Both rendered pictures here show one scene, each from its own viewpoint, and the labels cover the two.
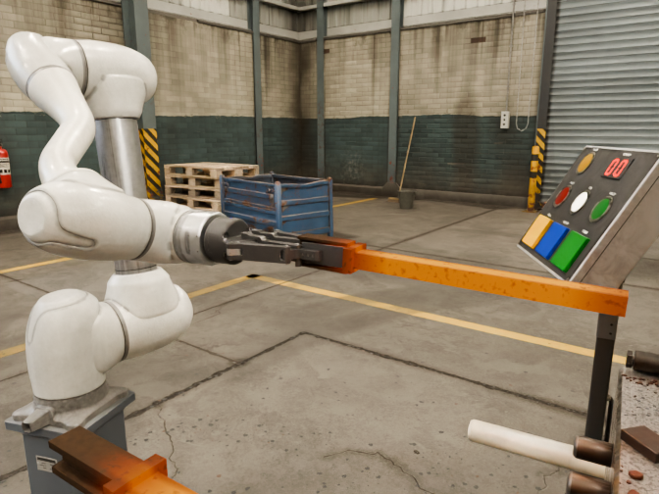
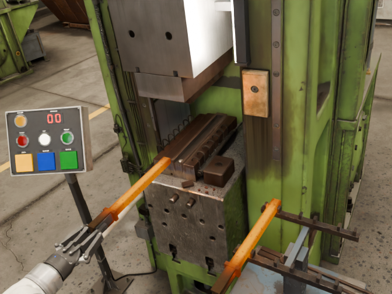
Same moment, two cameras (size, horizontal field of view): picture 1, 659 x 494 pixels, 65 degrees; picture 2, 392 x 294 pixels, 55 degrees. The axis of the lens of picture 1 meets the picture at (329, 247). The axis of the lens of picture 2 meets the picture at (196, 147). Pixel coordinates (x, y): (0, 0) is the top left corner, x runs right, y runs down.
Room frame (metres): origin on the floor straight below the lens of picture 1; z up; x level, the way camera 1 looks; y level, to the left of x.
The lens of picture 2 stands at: (0.36, 0.86, 1.85)
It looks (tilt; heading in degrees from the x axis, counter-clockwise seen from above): 32 degrees down; 273
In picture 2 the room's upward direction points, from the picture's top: 8 degrees counter-clockwise
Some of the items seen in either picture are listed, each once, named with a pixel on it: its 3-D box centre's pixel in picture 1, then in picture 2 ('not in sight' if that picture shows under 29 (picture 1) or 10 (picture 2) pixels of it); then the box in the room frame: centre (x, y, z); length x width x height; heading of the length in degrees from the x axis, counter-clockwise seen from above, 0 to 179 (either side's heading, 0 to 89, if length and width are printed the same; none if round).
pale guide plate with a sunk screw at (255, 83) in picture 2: not in sight; (255, 93); (0.19, -0.35, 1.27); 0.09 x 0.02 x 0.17; 151
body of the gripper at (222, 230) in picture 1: (241, 242); (64, 260); (0.80, 0.14, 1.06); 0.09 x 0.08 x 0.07; 60
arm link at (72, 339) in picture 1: (70, 338); not in sight; (1.12, 0.60, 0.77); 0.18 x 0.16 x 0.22; 140
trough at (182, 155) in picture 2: not in sight; (201, 136); (0.40, -0.56, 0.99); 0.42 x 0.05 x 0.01; 61
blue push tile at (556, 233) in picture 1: (553, 241); (46, 161); (1.07, -0.47, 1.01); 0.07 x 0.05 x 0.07; 176
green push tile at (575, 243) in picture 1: (571, 252); (69, 160); (0.97, -0.46, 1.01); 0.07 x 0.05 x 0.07; 176
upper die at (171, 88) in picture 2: not in sight; (187, 65); (0.43, -0.58, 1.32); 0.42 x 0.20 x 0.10; 61
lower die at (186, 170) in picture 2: not in sight; (198, 142); (0.43, -0.58, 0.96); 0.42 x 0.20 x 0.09; 61
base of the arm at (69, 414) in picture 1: (65, 398); not in sight; (1.09, 0.61, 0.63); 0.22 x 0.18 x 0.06; 164
